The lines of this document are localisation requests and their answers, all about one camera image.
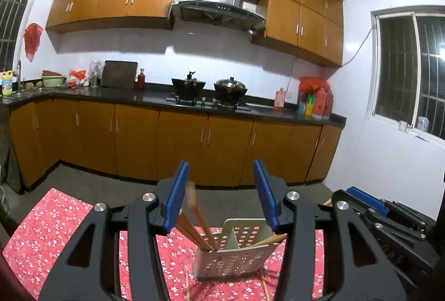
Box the lower wooden kitchen cabinets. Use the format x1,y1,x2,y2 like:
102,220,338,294
9,98,342,188

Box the black kitchen countertop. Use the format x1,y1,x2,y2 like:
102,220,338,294
1,84,347,129

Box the beige perforated utensil holder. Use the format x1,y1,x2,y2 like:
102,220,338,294
193,218,278,282

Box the pink bottle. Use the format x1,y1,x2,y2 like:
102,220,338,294
273,88,286,111

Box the gas stove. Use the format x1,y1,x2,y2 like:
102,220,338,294
165,93,251,112

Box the red bag with bottles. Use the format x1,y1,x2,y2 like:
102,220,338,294
297,77,333,120

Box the black wok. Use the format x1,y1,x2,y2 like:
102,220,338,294
171,71,206,101

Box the lidded black pot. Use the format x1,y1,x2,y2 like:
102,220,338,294
214,77,248,106

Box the red bottle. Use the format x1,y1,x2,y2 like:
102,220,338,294
137,68,145,91

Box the dark cutting board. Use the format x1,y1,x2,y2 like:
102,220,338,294
101,61,138,89

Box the clear plastic bag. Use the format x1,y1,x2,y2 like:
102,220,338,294
88,60,105,87

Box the red bag on counter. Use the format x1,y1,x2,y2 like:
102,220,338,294
66,70,87,87

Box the red floral tablecloth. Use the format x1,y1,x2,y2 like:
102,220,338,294
1,187,326,301

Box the right window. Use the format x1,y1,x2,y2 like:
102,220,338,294
371,7,444,140

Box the window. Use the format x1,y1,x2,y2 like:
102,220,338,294
0,0,30,70
371,7,444,140

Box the green basin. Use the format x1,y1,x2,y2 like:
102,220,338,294
42,75,66,88

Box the steel range hood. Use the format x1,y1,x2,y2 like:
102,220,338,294
172,0,268,34

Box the yellow detergent bottle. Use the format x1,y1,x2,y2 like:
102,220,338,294
1,70,14,96

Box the faucet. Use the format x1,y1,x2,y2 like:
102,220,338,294
16,59,23,93

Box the red plastic bag hanging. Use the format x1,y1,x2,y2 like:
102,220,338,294
23,23,44,63

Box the left window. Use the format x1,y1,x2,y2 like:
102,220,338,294
0,0,30,70

